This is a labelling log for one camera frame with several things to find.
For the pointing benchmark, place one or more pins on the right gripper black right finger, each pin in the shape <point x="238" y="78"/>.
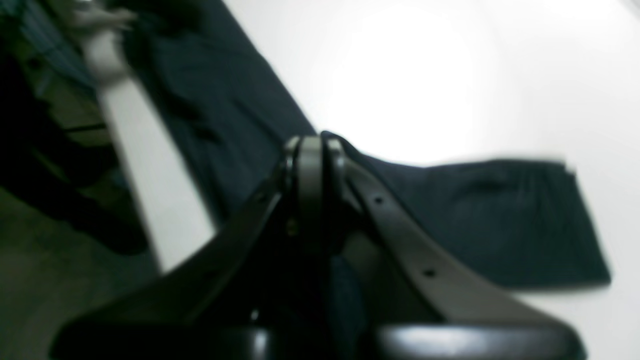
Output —
<point x="401" y="296"/>

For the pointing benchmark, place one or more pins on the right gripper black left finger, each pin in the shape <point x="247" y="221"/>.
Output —
<point x="251" y="293"/>

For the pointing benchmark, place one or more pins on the black long-sleeve shirt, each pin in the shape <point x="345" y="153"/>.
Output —
<point x="519" y="223"/>

